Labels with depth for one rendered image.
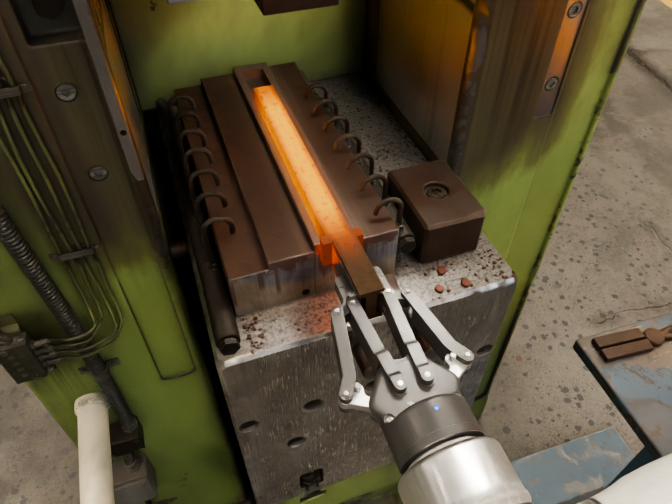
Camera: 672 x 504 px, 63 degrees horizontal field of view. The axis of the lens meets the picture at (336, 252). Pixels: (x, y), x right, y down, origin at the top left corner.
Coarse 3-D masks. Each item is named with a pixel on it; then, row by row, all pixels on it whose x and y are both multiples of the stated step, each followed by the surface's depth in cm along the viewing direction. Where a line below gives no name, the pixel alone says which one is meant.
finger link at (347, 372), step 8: (336, 312) 52; (336, 320) 51; (344, 320) 51; (336, 328) 51; (344, 328) 51; (336, 336) 50; (344, 336) 50; (336, 344) 50; (344, 344) 50; (336, 352) 51; (344, 352) 49; (344, 360) 49; (352, 360) 49; (344, 368) 48; (352, 368) 48; (344, 376) 48; (352, 376) 48; (344, 384) 47; (352, 384) 47; (344, 392) 46; (352, 392) 46; (344, 400) 46
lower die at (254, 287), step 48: (192, 96) 84; (240, 96) 83; (288, 96) 82; (192, 144) 76; (240, 144) 74; (240, 192) 69; (288, 192) 66; (336, 192) 66; (240, 240) 63; (288, 240) 61; (384, 240) 63; (240, 288) 60; (288, 288) 63
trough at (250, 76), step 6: (246, 72) 86; (252, 72) 86; (258, 72) 87; (264, 72) 86; (246, 78) 87; (252, 78) 87; (258, 78) 87; (264, 78) 86; (252, 84) 86; (258, 84) 86; (264, 84) 86; (270, 84) 83; (252, 90) 85; (318, 234) 63
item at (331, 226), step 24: (264, 96) 79; (264, 120) 79; (288, 120) 75; (288, 144) 71; (288, 168) 70; (312, 168) 67; (312, 192) 64; (312, 216) 63; (336, 216) 61; (336, 240) 57; (360, 240) 59; (360, 264) 55; (360, 288) 53; (384, 288) 53
